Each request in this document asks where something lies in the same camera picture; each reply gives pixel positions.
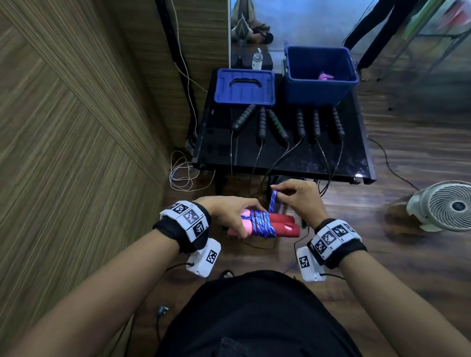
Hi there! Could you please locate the person's left hand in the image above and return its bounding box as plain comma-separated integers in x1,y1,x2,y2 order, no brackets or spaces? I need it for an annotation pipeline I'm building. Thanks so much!
194,196,265,240

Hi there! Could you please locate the person's right hand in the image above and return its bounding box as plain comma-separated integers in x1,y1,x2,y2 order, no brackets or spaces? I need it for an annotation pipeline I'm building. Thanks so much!
270,179,330,230

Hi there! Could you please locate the red-handled blue jump rope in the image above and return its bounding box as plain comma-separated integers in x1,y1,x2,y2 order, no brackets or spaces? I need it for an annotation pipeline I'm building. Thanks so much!
227,189,301,240

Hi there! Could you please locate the black green-striped jump rope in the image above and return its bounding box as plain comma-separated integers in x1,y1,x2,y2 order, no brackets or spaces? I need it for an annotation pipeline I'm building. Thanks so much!
229,104,291,177

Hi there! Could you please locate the blue plastic bin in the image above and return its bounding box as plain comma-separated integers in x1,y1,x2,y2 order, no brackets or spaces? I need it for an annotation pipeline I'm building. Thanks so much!
283,45,360,106

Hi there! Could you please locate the person's left forearm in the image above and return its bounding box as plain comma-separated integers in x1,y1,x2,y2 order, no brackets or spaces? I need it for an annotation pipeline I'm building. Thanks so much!
7,229,181,357

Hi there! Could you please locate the person's right forearm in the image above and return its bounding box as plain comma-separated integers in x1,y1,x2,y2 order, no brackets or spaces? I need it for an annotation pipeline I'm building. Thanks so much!
338,250,471,357

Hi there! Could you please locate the person's black clothing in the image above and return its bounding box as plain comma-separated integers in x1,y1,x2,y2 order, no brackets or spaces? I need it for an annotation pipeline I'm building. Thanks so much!
156,270,363,357

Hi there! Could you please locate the blue bin lid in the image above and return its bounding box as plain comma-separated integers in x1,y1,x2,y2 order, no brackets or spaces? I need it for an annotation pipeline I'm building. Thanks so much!
214,68,277,107

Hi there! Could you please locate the black wristband with marker tags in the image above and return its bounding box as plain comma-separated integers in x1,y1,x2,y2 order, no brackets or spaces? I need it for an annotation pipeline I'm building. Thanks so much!
307,218,368,270
153,200,211,255

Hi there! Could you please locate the black glossy low table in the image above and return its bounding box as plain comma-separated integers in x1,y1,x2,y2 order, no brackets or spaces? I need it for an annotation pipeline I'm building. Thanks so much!
192,69,377,185

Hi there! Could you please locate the white floor fan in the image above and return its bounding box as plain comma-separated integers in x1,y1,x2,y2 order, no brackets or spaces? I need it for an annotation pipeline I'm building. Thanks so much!
406,180,471,233

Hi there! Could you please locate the black pouch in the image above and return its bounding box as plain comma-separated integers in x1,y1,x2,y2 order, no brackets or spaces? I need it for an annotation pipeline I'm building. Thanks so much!
232,51,274,71

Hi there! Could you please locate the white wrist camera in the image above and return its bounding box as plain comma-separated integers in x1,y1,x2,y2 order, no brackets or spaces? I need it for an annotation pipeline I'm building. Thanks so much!
296,245,327,283
185,238,222,279

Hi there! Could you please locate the white cable coil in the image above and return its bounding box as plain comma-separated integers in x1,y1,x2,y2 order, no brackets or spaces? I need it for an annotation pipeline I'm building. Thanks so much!
169,151,216,193

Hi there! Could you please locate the black camera cable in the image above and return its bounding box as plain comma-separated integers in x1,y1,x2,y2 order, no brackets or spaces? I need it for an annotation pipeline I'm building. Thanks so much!
283,235,346,281
110,261,196,357

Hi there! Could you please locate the black floor cable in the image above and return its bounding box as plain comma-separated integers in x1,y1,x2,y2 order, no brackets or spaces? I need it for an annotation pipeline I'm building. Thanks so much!
367,138,420,190

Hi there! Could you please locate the white wall cable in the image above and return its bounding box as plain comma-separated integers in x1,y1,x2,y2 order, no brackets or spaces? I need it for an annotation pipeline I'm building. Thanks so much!
168,0,209,144

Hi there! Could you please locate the thin white hanging cable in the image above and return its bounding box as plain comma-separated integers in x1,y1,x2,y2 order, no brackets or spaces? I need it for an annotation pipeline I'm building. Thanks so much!
342,0,376,47

